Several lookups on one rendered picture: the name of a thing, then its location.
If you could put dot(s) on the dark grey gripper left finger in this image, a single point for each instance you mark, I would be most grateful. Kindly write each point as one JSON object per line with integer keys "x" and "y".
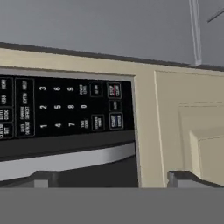
{"x": 43, "y": 178}

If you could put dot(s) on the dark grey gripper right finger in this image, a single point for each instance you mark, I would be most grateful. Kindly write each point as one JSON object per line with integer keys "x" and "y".
{"x": 180, "y": 179}

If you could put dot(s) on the black microwave door, grey edge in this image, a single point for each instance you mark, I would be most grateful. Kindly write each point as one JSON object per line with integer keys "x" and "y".
{"x": 87, "y": 159}

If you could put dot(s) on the beige panelled cupboard door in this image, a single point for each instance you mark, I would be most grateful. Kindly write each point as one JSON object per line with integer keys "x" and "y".
{"x": 175, "y": 122}

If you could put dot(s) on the black microwave oven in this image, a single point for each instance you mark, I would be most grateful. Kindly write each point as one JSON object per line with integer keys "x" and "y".
{"x": 73, "y": 105}

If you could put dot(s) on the microwave start button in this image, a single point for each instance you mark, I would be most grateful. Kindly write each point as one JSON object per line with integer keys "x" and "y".
{"x": 116, "y": 121}

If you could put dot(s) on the pale grey thin bar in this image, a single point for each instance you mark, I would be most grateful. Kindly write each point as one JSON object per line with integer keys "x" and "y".
{"x": 196, "y": 35}

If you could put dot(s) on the dark thin rod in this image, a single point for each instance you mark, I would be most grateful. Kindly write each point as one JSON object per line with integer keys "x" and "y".
{"x": 216, "y": 15}

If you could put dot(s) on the beige cupboard frame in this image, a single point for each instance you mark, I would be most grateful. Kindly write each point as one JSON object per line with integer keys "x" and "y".
{"x": 144, "y": 122}

